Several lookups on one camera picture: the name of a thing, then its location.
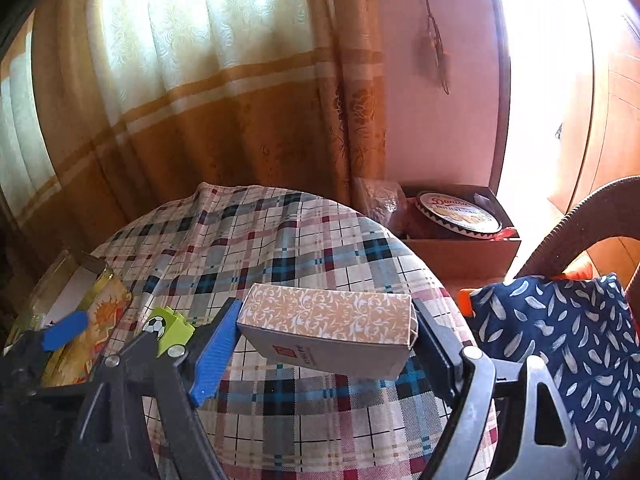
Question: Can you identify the green soccer-print block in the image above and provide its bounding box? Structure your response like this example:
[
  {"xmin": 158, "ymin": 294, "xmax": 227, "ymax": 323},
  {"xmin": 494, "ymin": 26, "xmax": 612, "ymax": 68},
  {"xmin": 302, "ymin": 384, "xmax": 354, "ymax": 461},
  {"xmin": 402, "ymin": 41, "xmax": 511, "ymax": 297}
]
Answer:
[{"xmin": 141, "ymin": 306, "xmax": 196, "ymax": 358}]

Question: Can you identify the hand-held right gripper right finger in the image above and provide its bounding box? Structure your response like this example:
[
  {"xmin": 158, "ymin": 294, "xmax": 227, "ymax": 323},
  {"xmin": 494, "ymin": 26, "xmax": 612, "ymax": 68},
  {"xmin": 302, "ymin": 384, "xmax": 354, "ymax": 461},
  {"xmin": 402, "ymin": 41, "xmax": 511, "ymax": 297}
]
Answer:
[{"xmin": 412, "ymin": 299, "xmax": 583, "ymax": 480}]

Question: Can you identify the brown door frame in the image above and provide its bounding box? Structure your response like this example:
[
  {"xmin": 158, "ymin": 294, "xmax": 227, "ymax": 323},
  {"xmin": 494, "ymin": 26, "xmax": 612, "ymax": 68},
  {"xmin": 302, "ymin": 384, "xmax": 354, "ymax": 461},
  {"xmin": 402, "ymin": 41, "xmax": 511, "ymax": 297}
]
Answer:
[{"xmin": 485, "ymin": 0, "xmax": 513, "ymax": 196}]

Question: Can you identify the orange and cream curtain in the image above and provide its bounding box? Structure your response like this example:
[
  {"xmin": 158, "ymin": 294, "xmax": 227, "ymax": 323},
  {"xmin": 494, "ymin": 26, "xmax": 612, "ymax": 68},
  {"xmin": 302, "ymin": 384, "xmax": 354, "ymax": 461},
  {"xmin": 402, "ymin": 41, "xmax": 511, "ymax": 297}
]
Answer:
[{"xmin": 0, "ymin": 0, "xmax": 388, "ymax": 241}]

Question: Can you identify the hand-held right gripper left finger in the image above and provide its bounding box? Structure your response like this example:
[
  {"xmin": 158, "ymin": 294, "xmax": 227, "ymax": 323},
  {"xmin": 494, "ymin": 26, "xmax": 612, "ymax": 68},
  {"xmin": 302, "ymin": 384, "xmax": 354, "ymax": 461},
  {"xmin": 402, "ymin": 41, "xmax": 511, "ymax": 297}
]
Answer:
[{"xmin": 75, "ymin": 297, "xmax": 243, "ymax": 480}]

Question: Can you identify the curtain tieback tassel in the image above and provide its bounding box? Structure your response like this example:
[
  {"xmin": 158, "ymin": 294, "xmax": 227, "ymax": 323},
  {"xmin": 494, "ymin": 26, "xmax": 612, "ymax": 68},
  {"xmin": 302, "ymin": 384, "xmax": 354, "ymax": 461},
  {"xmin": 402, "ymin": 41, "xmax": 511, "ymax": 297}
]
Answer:
[{"xmin": 415, "ymin": 0, "xmax": 451, "ymax": 96}]

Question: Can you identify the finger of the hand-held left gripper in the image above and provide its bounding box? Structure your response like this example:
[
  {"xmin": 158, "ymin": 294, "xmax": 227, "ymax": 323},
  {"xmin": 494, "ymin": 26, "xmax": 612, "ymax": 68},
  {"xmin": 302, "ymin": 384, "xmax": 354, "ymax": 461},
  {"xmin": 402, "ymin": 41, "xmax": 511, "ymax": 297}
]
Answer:
[
  {"xmin": 5, "ymin": 310, "xmax": 90, "ymax": 361},
  {"xmin": 92, "ymin": 331, "xmax": 161, "ymax": 363}
]

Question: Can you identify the wooden wardrobe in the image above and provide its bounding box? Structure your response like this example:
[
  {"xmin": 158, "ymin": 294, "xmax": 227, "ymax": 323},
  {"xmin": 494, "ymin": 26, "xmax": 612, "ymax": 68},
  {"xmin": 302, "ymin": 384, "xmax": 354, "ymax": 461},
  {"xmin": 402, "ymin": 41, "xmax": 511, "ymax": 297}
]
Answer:
[{"xmin": 547, "ymin": 0, "xmax": 640, "ymax": 216}]

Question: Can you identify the gold rectangular tin box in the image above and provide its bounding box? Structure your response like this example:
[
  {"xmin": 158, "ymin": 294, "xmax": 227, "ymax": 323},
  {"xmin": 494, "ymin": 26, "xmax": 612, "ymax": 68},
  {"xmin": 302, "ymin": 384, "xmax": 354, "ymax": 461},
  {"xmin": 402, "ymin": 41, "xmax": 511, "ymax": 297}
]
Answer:
[{"xmin": 2, "ymin": 249, "xmax": 133, "ymax": 388}]

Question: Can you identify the beige floral-patterned box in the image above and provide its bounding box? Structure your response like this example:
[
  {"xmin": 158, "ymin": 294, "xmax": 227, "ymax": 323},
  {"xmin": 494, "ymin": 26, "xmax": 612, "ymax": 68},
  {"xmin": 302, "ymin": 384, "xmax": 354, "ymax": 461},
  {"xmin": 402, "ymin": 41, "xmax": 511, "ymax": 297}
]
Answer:
[{"xmin": 236, "ymin": 282, "xmax": 420, "ymax": 381}]

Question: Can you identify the white paper liner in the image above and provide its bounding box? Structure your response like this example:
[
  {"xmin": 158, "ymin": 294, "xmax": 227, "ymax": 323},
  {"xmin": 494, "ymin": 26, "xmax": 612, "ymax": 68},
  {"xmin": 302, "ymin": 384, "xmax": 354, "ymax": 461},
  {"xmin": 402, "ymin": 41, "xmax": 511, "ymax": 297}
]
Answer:
[{"xmin": 37, "ymin": 267, "xmax": 103, "ymax": 326}]

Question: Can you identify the blue feather-print cloth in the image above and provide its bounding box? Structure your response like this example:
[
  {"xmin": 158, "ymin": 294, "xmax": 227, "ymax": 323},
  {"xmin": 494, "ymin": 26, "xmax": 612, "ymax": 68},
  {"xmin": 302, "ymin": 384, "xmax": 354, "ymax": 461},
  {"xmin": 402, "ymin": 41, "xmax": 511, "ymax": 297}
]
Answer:
[{"xmin": 467, "ymin": 272, "xmax": 640, "ymax": 480}]

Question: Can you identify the brown cardboard box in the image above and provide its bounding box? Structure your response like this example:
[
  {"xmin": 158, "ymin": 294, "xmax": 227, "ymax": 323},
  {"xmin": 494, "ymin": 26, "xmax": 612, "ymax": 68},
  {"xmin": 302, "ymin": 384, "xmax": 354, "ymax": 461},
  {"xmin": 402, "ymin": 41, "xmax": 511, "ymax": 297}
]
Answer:
[{"xmin": 400, "ymin": 185, "xmax": 523, "ymax": 281}]

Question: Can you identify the round cookie tin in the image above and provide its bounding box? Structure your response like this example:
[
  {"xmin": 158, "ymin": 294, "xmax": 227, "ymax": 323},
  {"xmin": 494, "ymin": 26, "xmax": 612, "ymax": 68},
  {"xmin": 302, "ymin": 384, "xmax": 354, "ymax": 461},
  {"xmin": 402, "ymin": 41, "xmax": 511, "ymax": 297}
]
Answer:
[{"xmin": 412, "ymin": 190, "xmax": 506, "ymax": 238}]

